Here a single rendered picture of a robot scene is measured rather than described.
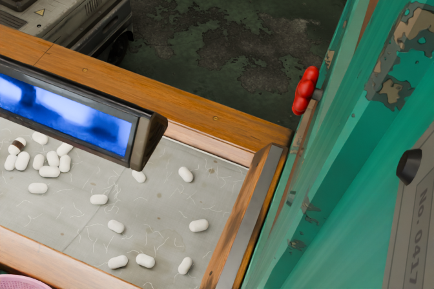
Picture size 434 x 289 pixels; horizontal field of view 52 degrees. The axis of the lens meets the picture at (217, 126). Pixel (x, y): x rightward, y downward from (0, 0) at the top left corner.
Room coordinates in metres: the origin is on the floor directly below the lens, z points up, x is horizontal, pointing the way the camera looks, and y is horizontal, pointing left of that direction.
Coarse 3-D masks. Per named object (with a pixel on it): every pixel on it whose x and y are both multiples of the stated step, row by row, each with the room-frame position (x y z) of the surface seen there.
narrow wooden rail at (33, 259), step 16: (0, 224) 0.28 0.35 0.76; (0, 240) 0.25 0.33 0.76; (16, 240) 0.26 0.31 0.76; (32, 240) 0.26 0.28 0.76; (0, 256) 0.23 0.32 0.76; (16, 256) 0.23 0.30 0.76; (32, 256) 0.23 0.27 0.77; (48, 256) 0.24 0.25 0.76; (64, 256) 0.24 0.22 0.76; (16, 272) 0.21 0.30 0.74; (32, 272) 0.21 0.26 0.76; (48, 272) 0.21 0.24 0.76; (64, 272) 0.21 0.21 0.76; (80, 272) 0.22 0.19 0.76; (96, 272) 0.22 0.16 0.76; (64, 288) 0.19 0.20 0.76; (80, 288) 0.19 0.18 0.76; (96, 288) 0.20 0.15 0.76; (112, 288) 0.20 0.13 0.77; (128, 288) 0.20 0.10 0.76
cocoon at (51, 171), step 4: (40, 168) 0.40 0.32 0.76; (44, 168) 0.40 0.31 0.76; (48, 168) 0.40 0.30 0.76; (52, 168) 0.40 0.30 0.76; (56, 168) 0.40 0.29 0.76; (40, 172) 0.39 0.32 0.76; (44, 172) 0.39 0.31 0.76; (48, 172) 0.39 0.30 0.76; (52, 172) 0.40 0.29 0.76; (56, 172) 0.40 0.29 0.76; (44, 176) 0.39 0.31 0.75; (48, 176) 0.39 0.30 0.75; (52, 176) 0.39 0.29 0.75; (56, 176) 0.39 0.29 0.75
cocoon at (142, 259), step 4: (140, 256) 0.26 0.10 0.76; (144, 256) 0.26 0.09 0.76; (148, 256) 0.26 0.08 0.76; (136, 260) 0.26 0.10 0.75; (140, 260) 0.26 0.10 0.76; (144, 260) 0.26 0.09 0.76; (148, 260) 0.26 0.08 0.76; (152, 260) 0.26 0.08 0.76; (140, 264) 0.25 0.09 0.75; (144, 264) 0.25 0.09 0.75; (148, 264) 0.25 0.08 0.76; (152, 264) 0.25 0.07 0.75
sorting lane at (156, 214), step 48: (0, 144) 0.45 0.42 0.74; (48, 144) 0.47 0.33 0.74; (0, 192) 0.35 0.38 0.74; (48, 192) 0.36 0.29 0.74; (96, 192) 0.38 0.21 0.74; (144, 192) 0.39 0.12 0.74; (192, 192) 0.41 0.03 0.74; (48, 240) 0.27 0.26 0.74; (96, 240) 0.29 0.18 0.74; (144, 240) 0.30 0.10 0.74; (192, 240) 0.31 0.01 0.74; (144, 288) 0.21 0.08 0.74; (192, 288) 0.23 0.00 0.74
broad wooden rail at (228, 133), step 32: (0, 32) 0.73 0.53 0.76; (32, 64) 0.65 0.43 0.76; (64, 64) 0.66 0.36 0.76; (96, 64) 0.68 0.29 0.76; (128, 96) 0.60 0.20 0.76; (160, 96) 0.61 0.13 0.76; (192, 96) 0.63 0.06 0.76; (192, 128) 0.54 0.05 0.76; (224, 128) 0.55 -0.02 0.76; (256, 128) 0.56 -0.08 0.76; (288, 128) 0.58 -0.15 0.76
